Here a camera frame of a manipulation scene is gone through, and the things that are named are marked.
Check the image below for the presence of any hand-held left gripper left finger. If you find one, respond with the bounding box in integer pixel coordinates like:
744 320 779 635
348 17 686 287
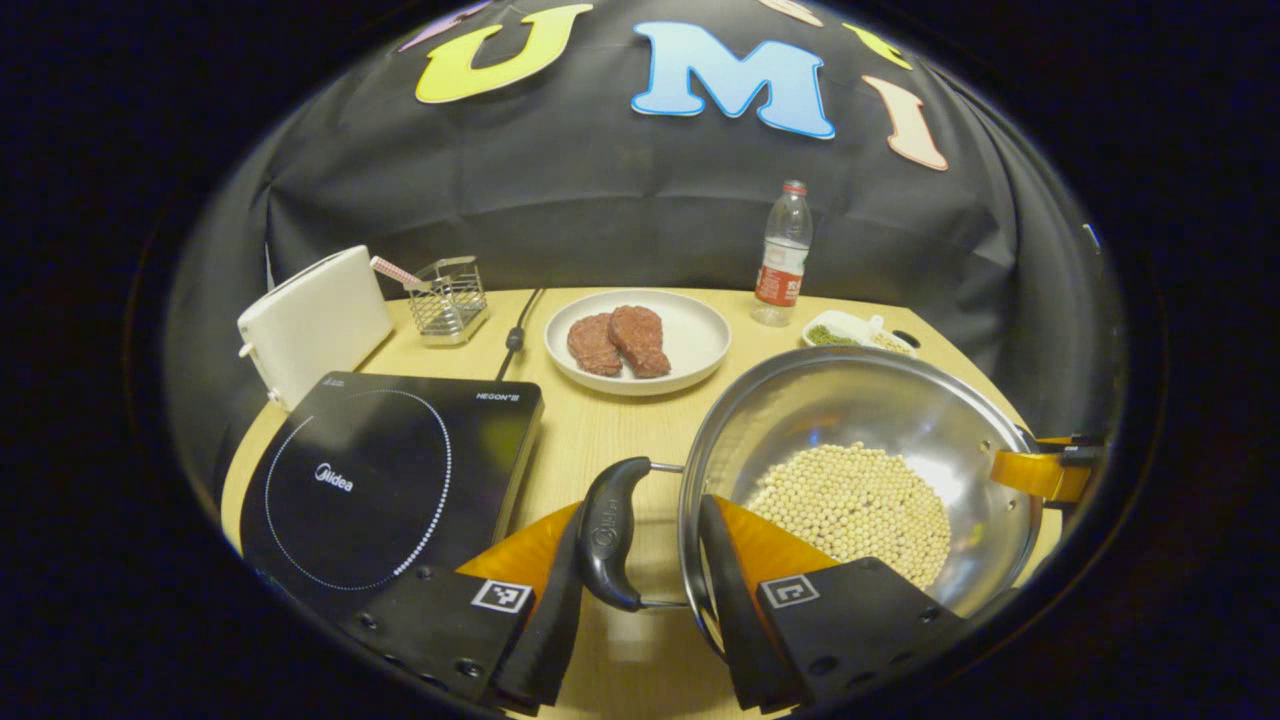
335 500 591 716

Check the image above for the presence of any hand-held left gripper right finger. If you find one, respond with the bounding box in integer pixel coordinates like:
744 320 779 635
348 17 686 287
697 493 966 713

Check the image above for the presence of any stainless steel pot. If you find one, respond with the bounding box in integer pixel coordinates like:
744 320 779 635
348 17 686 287
577 345 1046 661

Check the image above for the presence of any black induction cooktop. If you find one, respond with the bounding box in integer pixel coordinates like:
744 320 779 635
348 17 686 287
240 371 545 611

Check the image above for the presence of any pile of soybeans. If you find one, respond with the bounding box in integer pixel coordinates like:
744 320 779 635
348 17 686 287
745 442 953 591

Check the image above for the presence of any white divided dish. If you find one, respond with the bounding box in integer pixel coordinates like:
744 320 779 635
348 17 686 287
802 309 918 359

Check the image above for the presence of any white round plate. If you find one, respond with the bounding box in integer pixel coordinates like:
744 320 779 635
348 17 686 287
544 289 732 397

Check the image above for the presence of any brown meat patty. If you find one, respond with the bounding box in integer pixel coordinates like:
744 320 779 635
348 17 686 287
608 305 672 379
567 313 623 377

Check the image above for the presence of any clear plastic water bottle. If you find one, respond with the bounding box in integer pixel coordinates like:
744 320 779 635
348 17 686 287
751 180 814 328

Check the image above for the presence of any white toaster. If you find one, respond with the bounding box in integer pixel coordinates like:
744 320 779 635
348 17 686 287
237 245 394 412

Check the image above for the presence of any pink striped straw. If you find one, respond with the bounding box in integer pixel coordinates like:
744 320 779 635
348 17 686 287
371 256 431 292

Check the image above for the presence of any black backdrop cloth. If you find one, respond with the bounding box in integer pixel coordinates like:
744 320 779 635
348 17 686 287
165 0 1126 501

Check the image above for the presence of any black power cable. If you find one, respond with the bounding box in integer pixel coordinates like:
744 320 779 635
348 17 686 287
495 288 546 382

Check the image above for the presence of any wire mesh basket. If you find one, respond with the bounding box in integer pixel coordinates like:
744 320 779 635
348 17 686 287
408 256 490 347

